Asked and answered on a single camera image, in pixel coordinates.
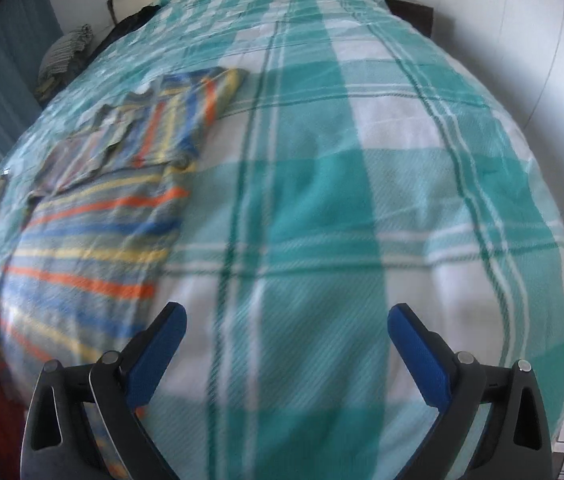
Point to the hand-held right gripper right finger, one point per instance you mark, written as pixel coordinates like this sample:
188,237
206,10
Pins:
419,360

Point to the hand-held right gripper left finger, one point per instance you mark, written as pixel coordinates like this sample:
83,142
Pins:
154,360

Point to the striped knit sweater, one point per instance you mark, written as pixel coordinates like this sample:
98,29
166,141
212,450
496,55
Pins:
87,240

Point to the checked clothes pile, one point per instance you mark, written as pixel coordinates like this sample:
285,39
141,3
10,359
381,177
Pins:
64,50

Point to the teal plaid blanket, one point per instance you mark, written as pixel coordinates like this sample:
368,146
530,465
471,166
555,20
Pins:
337,210

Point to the white wardrobe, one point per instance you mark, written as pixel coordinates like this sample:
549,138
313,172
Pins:
511,60

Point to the teal curtain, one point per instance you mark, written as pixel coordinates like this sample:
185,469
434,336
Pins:
7,60

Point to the dark clothing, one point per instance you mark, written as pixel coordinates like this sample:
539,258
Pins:
137,17

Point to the dark nightstand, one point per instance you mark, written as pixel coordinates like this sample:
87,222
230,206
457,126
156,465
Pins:
416,15

